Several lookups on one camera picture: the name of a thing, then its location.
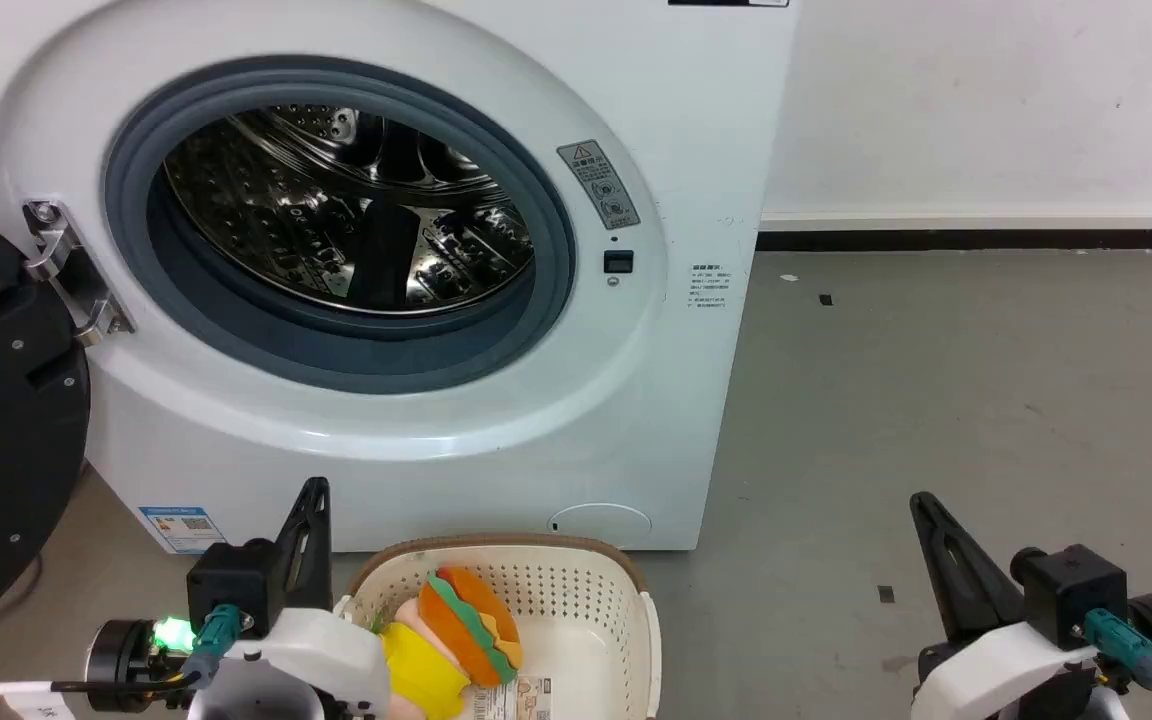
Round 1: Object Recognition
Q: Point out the round white filter cover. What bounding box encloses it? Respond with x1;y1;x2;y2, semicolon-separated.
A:
548;503;654;551

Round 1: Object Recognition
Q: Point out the grey warning label sticker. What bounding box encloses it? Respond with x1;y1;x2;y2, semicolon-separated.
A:
556;140;641;232

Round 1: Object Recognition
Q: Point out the blue white energy label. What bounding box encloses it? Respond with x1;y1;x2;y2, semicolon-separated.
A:
138;505;228;555

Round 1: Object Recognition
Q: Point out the white printed basket label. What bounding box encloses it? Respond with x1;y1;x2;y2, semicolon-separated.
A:
464;677;553;720

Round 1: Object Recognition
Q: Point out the teal-plug gripper cable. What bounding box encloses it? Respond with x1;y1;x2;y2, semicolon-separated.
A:
1082;608;1152;720
0;603;243;706

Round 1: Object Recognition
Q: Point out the teal-plug right gripper cable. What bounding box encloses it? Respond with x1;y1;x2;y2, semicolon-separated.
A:
1082;608;1152;720

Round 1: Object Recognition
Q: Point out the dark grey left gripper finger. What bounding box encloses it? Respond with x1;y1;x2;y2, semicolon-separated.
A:
274;477;333;613

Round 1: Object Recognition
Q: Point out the colourful plush toy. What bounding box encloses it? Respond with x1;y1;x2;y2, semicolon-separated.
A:
373;566;525;720

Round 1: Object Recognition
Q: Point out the white front-load washing machine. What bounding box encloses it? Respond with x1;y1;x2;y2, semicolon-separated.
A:
0;0;802;554

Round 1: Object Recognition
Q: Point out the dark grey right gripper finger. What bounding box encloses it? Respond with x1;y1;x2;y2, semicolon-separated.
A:
910;491;1027;647

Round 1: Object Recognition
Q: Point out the stainless steel washing machine drum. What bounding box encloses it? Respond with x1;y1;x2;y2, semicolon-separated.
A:
163;104;536;317

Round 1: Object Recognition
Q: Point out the silver metal door hinge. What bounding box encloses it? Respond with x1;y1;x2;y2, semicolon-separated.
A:
23;200;135;348

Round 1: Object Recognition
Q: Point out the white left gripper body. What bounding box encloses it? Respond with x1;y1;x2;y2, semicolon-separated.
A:
189;607;393;720

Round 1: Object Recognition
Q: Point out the small printed text sticker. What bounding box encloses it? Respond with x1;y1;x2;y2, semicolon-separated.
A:
690;263;730;312

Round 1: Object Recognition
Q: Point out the black wall baseboard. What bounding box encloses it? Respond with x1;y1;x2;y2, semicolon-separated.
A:
756;228;1152;252

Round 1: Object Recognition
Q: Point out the cream plastic laundry basket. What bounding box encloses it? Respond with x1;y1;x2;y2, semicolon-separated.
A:
334;533;663;720

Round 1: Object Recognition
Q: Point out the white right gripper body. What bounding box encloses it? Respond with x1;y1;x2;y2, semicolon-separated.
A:
911;620;1103;720

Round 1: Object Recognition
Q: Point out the grey rubber door gasket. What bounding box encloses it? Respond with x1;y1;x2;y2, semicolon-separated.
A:
103;57;578;395

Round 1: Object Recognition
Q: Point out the black round washer door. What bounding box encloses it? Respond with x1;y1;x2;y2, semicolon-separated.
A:
0;197;93;651

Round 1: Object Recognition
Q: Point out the teal-plug left gripper cable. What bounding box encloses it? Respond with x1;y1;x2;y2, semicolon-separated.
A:
0;603;243;706

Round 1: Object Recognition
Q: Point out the white cable tag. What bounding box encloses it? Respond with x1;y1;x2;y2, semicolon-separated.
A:
0;682;79;720

